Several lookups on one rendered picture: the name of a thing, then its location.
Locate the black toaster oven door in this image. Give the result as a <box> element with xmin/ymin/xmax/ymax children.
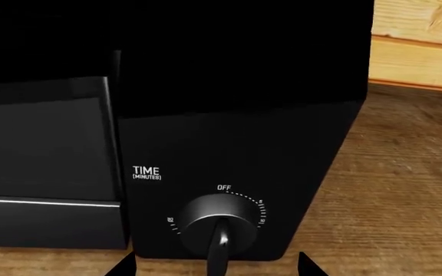
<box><xmin>0</xmin><ymin>50</ymin><xmax>130</xmax><ymax>251</ymax></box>

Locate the black toaster oven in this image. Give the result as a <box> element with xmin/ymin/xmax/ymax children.
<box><xmin>0</xmin><ymin>0</ymin><xmax>375</xmax><ymax>262</ymax></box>

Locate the black timer knob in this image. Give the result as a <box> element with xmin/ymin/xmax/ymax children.
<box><xmin>177</xmin><ymin>193</ymin><xmax>261</xmax><ymax>276</ymax></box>

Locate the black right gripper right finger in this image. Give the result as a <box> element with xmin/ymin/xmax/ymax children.
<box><xmin>299</xmin><ymin>251</ymin><xmax>330</xmax><ymax>276</ymax></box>

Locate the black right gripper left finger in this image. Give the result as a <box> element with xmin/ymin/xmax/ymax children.
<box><xmin>104</xmin><ymin>251</ymin><xmax>137</xmax><ymax>276</ymax></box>

